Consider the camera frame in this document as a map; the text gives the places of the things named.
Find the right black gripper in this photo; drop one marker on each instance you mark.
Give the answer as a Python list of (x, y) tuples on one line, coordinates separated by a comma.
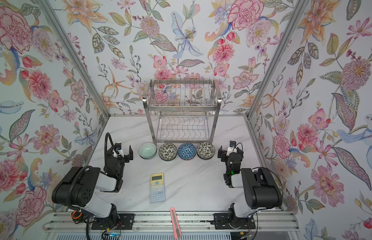
[(229, 156)]

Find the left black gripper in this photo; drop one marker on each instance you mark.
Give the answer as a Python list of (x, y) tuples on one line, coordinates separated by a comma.
[(125, 156)]

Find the pale green ceramic bowl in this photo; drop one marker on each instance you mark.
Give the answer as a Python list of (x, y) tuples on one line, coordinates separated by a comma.
[(147, 150)]

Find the black white floral bowl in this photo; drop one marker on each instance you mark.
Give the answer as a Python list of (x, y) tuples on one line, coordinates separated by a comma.
[(205, 150), (168, 152)]

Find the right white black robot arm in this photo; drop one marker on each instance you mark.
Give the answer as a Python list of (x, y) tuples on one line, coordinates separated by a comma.
[(261, 191)]

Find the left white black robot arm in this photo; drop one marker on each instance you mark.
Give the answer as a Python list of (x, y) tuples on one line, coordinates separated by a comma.
[(76, 190)]

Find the steel two-tier dish rack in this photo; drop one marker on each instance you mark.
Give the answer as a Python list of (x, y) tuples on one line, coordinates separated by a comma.
[(182, 111)]

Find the blue patterned ceramic bowl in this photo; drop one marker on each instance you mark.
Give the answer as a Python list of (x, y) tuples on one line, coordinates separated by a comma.
[(187, 151)]

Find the yellow blue calculator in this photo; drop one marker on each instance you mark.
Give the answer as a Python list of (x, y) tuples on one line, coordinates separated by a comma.
[(157, 188)]

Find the pink utility knife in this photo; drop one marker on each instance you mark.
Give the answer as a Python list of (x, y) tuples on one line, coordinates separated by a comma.
[(175, 223)]

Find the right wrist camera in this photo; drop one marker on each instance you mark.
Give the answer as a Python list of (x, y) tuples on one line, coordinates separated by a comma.
[(231, 150)]

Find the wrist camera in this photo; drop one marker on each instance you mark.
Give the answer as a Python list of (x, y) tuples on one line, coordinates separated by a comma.
[(118, 154), (231, 150)]

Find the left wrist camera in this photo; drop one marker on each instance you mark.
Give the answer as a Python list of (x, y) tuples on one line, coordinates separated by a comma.
[(118, 154)]

